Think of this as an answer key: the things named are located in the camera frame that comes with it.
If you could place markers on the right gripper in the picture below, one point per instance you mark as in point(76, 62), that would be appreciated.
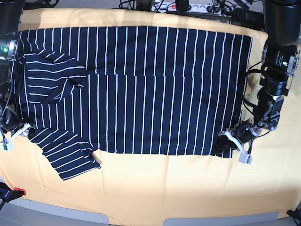
point(9, 121)

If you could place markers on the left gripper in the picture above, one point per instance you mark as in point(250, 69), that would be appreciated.
point(244, 132)

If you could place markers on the navy white striped T-shirt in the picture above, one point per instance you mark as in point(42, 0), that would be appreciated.
point(128, 90)

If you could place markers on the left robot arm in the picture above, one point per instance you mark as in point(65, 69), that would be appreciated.
point(282, 20)

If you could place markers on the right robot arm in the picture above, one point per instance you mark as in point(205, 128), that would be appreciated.
point(12, 67)

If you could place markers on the blue red clamp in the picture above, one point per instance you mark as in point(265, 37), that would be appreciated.
point(7, 194)

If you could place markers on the grey pad bottom left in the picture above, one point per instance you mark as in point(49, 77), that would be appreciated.
point(12, 215)

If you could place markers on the grey pad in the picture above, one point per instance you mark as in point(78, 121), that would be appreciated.
point(12, 215)
point(224, 221)

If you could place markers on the grey pad bottom right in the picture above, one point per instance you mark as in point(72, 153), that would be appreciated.
point(224, 221)

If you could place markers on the black clamp right corner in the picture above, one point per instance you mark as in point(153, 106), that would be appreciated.
point(295, 215)

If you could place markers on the black power adapter box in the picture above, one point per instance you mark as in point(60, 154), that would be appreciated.
point(242, 15)

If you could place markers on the black round object top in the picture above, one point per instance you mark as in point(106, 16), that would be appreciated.
point(182, 6)

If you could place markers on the white power strip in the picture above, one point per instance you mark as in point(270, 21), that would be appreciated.
point(170, 7)

